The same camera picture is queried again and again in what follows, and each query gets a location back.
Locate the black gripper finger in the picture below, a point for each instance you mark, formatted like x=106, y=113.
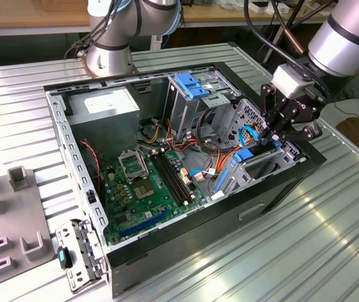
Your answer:
x=308, y=131
x=268, y=100

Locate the hard disk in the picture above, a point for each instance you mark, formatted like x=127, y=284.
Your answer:
x=243, y=155

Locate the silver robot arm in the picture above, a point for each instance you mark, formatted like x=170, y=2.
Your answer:
x=110, y=59

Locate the silver disk bay cage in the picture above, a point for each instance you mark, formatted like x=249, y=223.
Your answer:
x=264, y=158

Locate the blue plastic drive latch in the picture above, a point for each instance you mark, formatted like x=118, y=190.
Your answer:
x=195, y=89

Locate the silver optical drive cage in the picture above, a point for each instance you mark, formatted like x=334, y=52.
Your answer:
x=179, y=110

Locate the small white box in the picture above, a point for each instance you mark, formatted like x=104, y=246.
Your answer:
x=257, y=7

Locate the CPU socket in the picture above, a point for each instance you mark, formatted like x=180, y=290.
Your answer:
x=143, y=188

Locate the black PC case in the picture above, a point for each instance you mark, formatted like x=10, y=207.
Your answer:
x=198, y=239

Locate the grey power supply unit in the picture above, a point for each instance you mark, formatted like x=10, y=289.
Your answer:
x=103, y=132

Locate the green motherboard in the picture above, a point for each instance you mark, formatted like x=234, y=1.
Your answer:
x=138, y=214

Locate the blue expansion slot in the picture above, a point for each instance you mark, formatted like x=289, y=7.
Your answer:
x=143, y=224

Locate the black case fan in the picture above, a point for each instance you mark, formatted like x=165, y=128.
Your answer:
x=91, y=176

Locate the black and blue latch clip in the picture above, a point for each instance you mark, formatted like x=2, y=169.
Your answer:
x=66, y=258

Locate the wooden desk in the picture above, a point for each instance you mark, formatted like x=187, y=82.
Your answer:
x=25, y=15

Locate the grey parts rack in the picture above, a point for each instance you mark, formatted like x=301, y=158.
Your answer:
x=12, y=214

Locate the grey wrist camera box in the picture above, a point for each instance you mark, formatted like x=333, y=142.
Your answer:
x=292, y=80

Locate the silver expansion slot bracket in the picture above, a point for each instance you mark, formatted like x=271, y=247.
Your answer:
x=72, y=280

